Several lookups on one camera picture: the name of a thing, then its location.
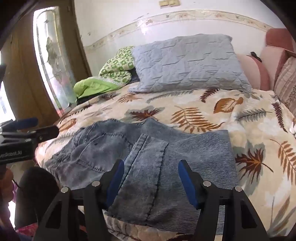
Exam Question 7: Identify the wall light switch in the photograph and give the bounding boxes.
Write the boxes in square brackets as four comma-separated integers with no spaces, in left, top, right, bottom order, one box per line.
[159,0,181,8]

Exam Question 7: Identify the pink cushion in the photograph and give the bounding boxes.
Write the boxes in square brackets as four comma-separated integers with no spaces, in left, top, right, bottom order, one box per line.
[237,54,270,91]

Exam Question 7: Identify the grey quilted pillow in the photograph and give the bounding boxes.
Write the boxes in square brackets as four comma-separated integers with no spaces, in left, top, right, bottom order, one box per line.
[129,34,252,93]

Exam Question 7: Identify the striped beige pillow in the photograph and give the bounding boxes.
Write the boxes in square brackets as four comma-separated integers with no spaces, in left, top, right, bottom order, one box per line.
[274,57,296,116]

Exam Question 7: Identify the pink upholstered headboard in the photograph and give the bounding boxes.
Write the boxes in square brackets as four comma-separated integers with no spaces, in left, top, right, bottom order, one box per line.
[259,28,296,91]

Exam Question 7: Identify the green patterned blanket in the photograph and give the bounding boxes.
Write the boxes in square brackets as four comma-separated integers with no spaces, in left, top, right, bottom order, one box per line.
[74,46,135,99]

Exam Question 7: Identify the blue denim jeans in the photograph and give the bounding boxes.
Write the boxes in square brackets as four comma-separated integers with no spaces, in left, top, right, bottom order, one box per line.
[43,118,239,234]

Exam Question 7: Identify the black hair clip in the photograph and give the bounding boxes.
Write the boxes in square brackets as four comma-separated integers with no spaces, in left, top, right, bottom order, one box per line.
[250,51,262,62]

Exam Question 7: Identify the leaf print bed blanket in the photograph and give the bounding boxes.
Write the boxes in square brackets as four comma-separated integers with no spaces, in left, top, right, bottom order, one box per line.
[36,84,295,237]

